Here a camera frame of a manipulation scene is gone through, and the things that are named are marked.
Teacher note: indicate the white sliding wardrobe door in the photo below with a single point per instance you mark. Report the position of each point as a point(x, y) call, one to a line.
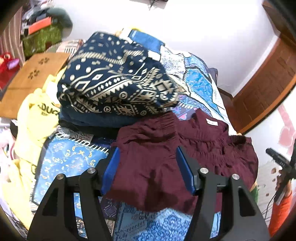
point(277, 131)

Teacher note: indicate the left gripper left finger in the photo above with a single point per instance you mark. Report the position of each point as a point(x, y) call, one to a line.
point(55, 218)

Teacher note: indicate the brown wooden door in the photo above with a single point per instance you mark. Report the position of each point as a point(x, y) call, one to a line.
point(271, 83)

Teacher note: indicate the green patterned storage box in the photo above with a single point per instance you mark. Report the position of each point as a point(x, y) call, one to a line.
point(41, 40)

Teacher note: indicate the red plush toy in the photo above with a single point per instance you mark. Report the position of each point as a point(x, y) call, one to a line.
point(9, 67)

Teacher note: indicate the maroon button shirt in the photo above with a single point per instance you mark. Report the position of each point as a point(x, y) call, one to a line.
point(160, 159)

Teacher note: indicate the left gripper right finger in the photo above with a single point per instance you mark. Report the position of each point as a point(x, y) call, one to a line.
point(241, 218)

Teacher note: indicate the striped red curtain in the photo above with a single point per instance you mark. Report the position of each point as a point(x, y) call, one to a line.
point(11, 38)

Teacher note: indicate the yellow printed t-shirt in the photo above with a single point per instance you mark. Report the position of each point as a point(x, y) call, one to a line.
point(37, 119)

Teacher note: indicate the grey green pillow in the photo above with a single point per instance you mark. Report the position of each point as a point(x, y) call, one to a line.
point(62, 17)

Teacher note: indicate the orange box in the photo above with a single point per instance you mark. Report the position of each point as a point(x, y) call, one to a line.
point(39, 25)

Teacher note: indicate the navy patterned folded garment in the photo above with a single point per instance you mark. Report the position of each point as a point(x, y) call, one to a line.
point(110, 75)

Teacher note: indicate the blue patchwork quilt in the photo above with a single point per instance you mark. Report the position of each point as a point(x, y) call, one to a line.
point(113, 85)

